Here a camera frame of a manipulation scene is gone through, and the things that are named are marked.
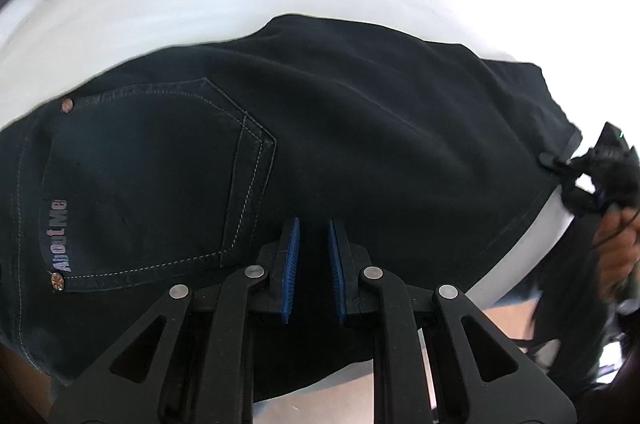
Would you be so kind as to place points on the black pants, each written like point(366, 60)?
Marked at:
point(350, 129)

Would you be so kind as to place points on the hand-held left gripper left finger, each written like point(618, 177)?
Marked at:
point(291, 271)

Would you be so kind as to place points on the person's dark clothing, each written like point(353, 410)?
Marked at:
point(570, 304)

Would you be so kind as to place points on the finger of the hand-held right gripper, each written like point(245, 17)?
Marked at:
point(580, 200)
point(557, 163)

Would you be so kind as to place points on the person's right hand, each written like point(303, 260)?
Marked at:
point(617, 249)

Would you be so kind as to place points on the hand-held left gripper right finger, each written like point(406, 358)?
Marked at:
point(336, 274)

